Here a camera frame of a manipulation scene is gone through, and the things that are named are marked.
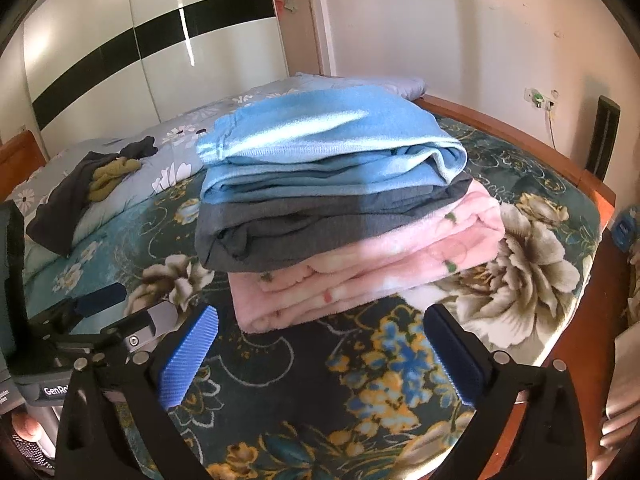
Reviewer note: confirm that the wooden bed frame edge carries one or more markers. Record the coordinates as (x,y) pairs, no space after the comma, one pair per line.
(558,289)

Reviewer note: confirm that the light blue floral quilt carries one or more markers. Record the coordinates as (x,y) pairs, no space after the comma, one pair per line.
(176,158)

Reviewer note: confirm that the orange wooden headboard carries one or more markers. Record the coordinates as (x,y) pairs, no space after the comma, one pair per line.
(20,157)

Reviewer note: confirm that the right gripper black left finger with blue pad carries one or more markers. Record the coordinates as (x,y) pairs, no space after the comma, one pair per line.
(91,443)

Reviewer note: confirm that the black tall stand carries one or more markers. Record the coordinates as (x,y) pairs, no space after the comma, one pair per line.
(603,138)

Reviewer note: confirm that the white black striped wardrobe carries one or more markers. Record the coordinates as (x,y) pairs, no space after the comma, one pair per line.
(115,67)

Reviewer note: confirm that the blue small container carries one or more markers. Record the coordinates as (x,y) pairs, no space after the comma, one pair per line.
(626,228)

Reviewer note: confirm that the grey folded garment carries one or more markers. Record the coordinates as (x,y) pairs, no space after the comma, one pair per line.
(273,234)

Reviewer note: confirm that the teal floral bed blanket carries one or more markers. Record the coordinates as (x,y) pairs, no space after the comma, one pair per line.
(345,397)

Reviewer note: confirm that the light blue garment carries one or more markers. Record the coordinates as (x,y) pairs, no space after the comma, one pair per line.
(334,142)

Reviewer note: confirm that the olive yellow garment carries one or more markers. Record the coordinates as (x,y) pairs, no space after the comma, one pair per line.
(106,178)

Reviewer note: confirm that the dark navy garment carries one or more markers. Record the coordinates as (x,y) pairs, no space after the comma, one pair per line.
(56,220)

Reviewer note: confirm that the pink fleece folded garment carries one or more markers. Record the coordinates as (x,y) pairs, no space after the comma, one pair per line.
(454,238)

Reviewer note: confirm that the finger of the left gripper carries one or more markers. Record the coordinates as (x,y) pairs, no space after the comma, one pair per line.
(143,327)
(71,311)

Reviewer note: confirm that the wall power socket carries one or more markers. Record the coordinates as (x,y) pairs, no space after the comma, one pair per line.
(540,100)

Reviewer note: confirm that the wooden door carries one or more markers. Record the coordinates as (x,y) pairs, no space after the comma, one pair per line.
(299,35)

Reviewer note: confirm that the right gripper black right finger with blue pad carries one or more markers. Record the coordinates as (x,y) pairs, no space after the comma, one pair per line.
(550,442)

